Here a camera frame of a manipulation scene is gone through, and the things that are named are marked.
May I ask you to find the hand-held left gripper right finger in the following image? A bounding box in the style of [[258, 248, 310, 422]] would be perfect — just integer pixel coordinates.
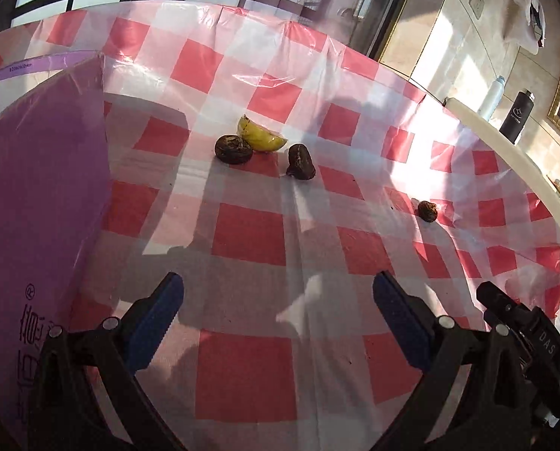
[[371, 271, 532, 451]]

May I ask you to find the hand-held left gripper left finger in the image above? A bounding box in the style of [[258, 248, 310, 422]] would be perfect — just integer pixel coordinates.
[[29, 271, 186, 451]]

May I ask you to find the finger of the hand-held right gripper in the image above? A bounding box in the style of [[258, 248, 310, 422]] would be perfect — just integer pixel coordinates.
[[476, 281, 532, 327]]

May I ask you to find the dark brown lumpy chestnut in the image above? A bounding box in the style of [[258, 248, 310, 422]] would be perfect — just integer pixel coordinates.
[[286, 143, 316, 180]]

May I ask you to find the dark brown water chestnut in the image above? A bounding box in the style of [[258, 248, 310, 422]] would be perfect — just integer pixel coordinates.
[[214, 135, 254, 164]]

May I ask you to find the yellow-green citrus wedge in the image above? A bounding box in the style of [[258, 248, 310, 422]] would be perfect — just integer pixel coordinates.
[[237, 114, 289, 152]]

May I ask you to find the red white checkered tablecloth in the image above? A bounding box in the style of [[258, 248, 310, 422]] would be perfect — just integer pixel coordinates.
[[0, 0, 560, 451]]

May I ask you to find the black water bottle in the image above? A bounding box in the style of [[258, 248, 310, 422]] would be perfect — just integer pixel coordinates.
[[499, 89, 537, 145]]

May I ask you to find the purple plastic bag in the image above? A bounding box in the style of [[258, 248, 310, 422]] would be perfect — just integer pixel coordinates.
[[0, 49, 114, 451]]

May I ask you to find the white plastic bottle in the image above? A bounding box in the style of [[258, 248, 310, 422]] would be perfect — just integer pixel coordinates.
[[477, 76, 505, 120]]

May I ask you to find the white cloth on wall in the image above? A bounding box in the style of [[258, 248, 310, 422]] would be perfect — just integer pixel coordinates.
[[503, 0, 546, 54]]

